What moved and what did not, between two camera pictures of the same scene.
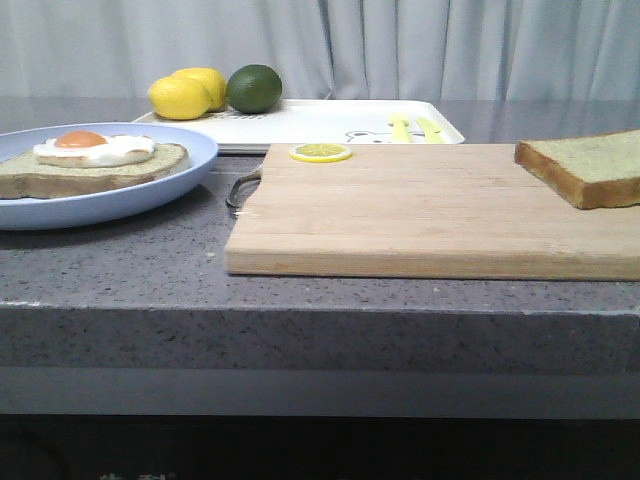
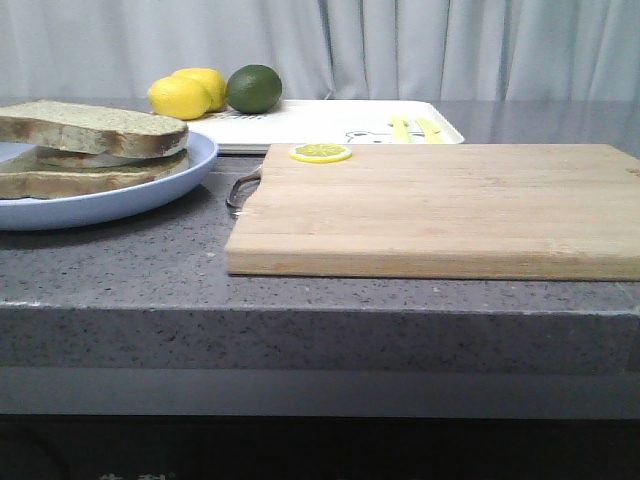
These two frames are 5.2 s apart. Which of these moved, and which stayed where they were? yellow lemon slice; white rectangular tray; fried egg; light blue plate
Moved: fried egg
Stayed: light blue plate; white rectangular tray; yellow lemon slice
